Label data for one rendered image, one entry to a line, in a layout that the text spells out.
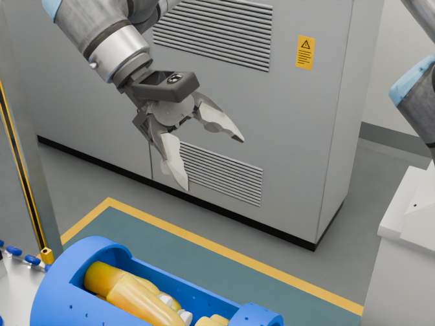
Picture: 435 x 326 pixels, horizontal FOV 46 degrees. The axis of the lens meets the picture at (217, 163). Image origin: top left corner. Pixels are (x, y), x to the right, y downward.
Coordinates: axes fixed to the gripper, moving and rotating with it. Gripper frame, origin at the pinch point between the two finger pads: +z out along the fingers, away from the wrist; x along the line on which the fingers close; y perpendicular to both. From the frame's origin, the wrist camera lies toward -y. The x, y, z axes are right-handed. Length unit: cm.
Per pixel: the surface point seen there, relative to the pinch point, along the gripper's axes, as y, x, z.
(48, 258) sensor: 91, 16, -6
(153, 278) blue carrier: 55, 5, 15
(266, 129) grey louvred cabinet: 137, -105, 13
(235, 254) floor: 186, -71, 57
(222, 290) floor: 175, -48, 62
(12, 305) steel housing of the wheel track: 83, 32, -2
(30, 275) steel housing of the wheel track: 88, 23, -5
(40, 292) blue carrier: 46, 27, -1
